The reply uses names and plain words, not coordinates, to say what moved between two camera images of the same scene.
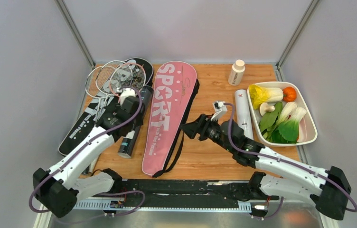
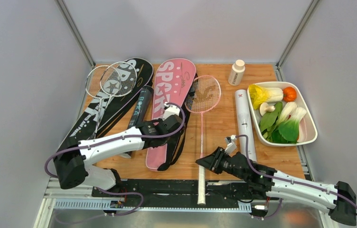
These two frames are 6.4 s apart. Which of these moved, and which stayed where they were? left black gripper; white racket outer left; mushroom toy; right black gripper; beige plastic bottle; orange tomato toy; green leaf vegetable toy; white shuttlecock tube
Moved: right black gripper; left black gripper
Stayed: orange tomato toy; white shuttlecock tube; mushroom toy; white racket outer left; green leaf vegetable toy; beige plastic bottle
